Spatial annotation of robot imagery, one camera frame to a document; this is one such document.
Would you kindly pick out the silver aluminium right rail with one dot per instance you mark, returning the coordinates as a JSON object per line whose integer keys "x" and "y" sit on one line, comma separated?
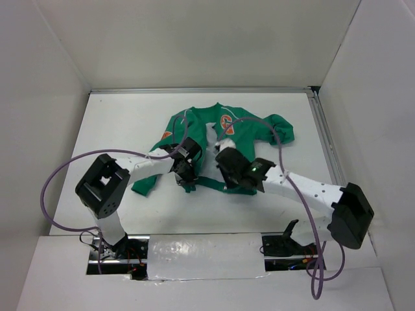
{"x": 325, "y": 136}

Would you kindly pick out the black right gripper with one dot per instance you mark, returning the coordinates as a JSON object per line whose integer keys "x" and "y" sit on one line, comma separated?
{"x": 228, "y": 183}

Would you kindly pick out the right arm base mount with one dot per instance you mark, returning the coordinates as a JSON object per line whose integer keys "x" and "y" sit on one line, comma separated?
{"x": 282, "y": 253}

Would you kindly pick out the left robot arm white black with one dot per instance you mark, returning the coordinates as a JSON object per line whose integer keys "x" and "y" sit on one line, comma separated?
{"x": 103, "y": 186}

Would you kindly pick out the silver aluminium rail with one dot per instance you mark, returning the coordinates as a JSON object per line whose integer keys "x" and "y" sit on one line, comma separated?
{"x": 153, "y": 90}
{"x": 325, "y": 136}

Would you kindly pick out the silver aluminium back rail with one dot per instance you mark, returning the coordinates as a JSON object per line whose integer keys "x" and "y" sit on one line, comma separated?
{"x": 153, "y": 90}

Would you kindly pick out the green zip-up jacket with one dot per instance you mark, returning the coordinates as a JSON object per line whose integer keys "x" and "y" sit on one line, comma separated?
{"x": 208, "y": 125}

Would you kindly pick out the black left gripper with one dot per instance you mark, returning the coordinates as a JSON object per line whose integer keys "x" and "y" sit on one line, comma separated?
{"x": 187, "y": 181}

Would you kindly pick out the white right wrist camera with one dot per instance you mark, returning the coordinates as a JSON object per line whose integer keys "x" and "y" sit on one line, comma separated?
{"x": 223, "y": 144}

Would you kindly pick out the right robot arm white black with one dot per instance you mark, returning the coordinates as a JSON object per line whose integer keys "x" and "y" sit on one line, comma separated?
{"x": 345, "y": 211}

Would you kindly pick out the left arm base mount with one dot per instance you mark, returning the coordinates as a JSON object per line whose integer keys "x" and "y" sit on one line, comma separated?
{"x": 128, "y": 258}

